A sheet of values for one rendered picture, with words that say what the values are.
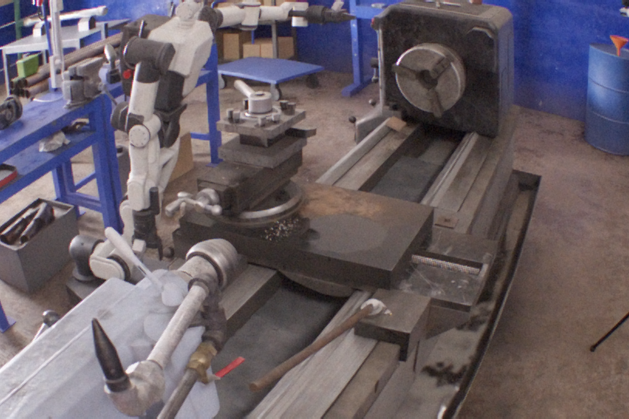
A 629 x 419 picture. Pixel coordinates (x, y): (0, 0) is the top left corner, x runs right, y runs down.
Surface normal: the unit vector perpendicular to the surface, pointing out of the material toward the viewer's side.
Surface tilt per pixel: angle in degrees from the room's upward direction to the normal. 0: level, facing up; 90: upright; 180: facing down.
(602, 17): 90
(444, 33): 90
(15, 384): 0
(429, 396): 0
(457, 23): 90
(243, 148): 0
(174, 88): 111
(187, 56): 99
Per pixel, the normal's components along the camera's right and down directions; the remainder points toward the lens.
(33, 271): 0.90, 0.17
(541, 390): -0.04, -0.88
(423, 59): -0.47, 0.44
